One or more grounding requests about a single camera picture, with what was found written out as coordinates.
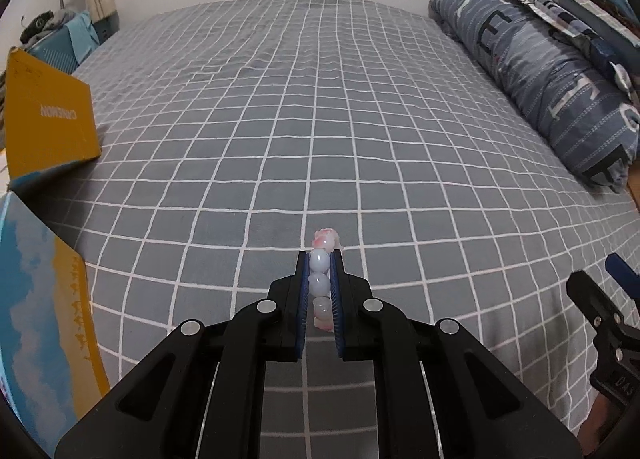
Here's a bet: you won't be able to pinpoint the pink bead bracelet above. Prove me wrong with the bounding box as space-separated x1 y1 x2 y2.
307 226 342 331

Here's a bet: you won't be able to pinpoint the person's right hand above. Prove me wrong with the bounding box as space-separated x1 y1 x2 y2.
578 393 624 456

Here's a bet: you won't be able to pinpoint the wooden headboard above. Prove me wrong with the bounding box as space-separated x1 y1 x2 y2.
627 163 640 210

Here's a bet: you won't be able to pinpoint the blue and yellow cardboard box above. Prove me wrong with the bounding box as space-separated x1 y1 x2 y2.
1 48 110 455

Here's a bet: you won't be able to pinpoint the blue lettered folded duvet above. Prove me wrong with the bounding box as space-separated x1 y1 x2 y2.
430 0 639 192

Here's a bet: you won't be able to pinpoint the stacked patterned pillows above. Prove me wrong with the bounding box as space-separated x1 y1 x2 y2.
517 0 639 106

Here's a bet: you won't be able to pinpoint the grey checked bed sheet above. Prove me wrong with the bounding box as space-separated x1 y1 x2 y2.
36 0 639 458

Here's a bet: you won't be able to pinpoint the teal suitcase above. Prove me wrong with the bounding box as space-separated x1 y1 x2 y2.
23 9 100 74

